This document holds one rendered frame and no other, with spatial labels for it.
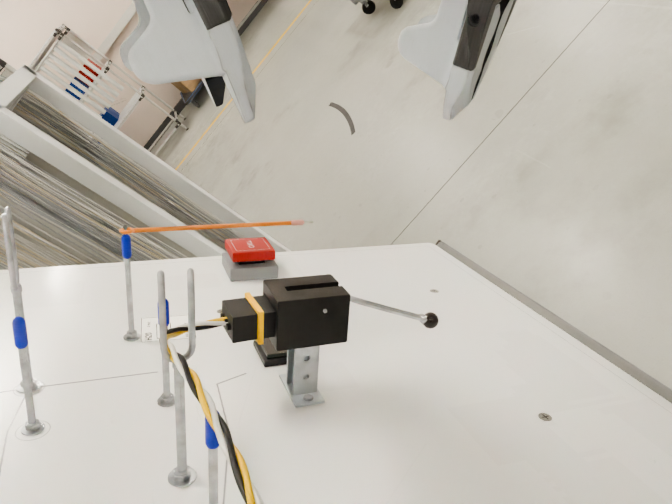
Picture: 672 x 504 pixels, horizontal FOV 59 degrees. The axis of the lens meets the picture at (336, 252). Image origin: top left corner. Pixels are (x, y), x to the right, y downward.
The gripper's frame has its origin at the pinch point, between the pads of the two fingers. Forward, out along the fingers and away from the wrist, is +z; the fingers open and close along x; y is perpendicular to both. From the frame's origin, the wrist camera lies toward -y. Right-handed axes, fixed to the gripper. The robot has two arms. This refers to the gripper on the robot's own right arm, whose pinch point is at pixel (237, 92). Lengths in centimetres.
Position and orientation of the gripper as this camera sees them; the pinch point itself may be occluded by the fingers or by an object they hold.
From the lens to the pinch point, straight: 39.8
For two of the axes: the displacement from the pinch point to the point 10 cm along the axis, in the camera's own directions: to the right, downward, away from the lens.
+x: 3.7, 3.3, -8.7
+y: -8.7, 4.6, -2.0
